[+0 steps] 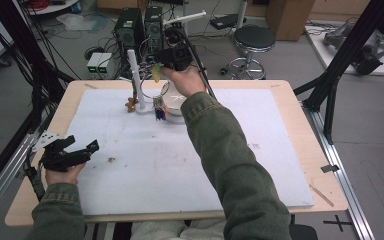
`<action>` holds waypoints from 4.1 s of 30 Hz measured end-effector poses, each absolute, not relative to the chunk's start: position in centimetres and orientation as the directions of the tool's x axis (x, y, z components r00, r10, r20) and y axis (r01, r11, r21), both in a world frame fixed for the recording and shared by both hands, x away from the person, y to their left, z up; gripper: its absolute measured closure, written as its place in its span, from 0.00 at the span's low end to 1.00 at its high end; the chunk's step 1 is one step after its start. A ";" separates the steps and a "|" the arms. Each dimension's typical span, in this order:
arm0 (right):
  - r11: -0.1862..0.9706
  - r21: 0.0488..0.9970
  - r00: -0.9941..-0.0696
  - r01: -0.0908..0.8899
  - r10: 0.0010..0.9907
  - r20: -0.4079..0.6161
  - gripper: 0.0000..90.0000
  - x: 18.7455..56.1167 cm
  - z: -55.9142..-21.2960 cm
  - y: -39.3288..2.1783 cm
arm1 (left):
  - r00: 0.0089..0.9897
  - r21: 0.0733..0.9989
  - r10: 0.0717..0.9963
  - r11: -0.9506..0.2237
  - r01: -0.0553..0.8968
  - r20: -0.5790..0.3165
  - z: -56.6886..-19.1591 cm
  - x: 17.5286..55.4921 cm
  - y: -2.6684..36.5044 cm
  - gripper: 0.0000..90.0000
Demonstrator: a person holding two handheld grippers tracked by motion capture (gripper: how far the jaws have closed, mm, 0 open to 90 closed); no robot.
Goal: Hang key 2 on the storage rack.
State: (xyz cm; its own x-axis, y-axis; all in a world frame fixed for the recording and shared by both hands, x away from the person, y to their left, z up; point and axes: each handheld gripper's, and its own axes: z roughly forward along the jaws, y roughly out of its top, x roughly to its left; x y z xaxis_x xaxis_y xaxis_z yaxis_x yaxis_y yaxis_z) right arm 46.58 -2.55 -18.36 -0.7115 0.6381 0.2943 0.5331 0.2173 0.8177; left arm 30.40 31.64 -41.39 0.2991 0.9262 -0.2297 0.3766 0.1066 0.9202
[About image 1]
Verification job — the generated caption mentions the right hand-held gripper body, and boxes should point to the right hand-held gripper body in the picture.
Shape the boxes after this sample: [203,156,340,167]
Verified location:
[157,45,195,72]

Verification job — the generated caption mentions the person's right hand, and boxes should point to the person's right hand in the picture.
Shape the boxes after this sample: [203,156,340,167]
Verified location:
[160,64,208,99]

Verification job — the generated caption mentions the black metal frame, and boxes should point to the black metal frame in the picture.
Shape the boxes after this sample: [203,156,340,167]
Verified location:
[293,0,384,145]
[0,0,76,134]

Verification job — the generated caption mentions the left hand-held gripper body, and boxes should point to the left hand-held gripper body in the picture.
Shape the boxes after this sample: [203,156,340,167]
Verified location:
[32,131,92,173]

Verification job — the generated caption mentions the black round stool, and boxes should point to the black round stool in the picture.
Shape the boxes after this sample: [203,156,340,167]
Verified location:
[228,25,277,80]

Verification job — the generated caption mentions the thin wooden stick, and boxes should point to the thin wooden stick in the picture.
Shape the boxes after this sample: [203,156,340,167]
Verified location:
[309,184,335,208]

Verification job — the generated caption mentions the white metal post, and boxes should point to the white metal post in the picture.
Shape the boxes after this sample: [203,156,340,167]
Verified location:
[236,0,248,30]

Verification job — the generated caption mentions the aluminium rail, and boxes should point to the aluminium rail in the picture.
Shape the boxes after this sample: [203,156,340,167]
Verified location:
[0,133,38,228]
[301,99,377,240]

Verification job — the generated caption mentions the cardboard box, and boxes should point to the cardboard box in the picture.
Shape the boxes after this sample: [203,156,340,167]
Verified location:
[265,0,316,42]

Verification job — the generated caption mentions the white box with green light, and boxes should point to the white box with green light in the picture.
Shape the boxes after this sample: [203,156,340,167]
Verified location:
[86,52,102,75]
[97,52,114,75]

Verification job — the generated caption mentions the white platform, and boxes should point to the white platform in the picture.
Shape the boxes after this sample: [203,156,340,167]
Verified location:
[304,24,384,78]

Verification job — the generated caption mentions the black flat box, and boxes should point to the black flat box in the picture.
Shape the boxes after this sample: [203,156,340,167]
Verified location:
[209,13,244,30]

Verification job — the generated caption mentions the black device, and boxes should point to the black device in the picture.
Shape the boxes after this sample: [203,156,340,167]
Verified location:
[352,45,384,76]

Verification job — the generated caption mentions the person's lap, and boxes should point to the person's lap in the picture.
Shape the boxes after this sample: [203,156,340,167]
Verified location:
[130,218,228,240]

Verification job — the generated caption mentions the white key stand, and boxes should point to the white key stand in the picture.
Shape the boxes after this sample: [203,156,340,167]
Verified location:
[119,49,188,125]

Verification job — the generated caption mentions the person's left hand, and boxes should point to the person's left hand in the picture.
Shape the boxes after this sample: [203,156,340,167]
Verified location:
[44,161,88,186]

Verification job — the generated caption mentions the brown bear keychain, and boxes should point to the brown bear keychain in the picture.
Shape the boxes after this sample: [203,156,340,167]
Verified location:
[124,83,140,114]

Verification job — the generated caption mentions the black clip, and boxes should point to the black clip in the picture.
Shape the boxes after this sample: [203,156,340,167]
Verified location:
[320,164,341,174]

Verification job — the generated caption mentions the black computer tower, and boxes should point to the black computer tower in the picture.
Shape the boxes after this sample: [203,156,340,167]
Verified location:
[114,8,141,49]
[143,5,165,51]

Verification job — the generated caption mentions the white bar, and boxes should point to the white bar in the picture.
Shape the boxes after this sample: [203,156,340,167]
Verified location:
[162,10,208,26]

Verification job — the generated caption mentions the colourful keychain with wire loop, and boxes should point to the colourful keychain with wire loop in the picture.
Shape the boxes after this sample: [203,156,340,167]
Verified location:
[139,62,171,122]

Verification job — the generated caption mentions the clear plastic bag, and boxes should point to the clear plastic bag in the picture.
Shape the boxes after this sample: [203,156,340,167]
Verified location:
[55,12,109,34]

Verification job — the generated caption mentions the white foam mat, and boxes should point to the white foam mat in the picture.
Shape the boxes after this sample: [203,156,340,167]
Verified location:
[65,88,315,216]

